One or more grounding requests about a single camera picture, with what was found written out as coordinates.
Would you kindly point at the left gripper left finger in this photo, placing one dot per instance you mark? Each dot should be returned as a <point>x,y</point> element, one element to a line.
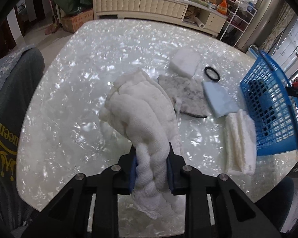
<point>87,206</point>

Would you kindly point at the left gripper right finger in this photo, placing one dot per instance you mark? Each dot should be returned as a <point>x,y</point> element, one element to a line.
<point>215,206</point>

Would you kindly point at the white waffle towel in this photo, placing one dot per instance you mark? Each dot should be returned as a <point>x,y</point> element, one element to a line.
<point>240,144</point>

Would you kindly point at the light blue sponge cloth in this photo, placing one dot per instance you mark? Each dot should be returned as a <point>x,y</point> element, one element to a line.
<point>219,100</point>

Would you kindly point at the grey marbled cloth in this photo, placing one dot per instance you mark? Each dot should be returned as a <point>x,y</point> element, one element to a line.
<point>187,95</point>

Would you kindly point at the white foam sponge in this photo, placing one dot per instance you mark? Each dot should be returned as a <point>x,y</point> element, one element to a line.
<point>185,62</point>

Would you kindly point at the white gauze towel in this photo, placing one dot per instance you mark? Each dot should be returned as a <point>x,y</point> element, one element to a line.
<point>140,110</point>

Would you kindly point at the blue plastic basket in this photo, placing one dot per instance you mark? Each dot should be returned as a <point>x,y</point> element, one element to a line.
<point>274,112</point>

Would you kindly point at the tall air conditioner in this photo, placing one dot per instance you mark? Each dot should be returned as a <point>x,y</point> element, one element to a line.
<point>261,25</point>

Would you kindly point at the white metal shelf rack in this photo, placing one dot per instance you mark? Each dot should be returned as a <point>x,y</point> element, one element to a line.
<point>239,17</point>

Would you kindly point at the orange detergent bottle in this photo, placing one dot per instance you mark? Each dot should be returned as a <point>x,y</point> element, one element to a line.
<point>222,7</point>

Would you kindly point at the paper roll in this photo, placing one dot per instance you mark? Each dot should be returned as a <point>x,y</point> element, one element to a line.
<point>195,21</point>

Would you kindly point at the grey chair with lace cover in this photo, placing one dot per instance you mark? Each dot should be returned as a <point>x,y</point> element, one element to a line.
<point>20,74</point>

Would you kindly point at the cream TV cabinet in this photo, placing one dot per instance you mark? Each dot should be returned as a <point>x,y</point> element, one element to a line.
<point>166,11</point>

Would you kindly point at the cardboard box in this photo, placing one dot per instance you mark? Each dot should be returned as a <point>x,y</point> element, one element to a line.
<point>73,23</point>

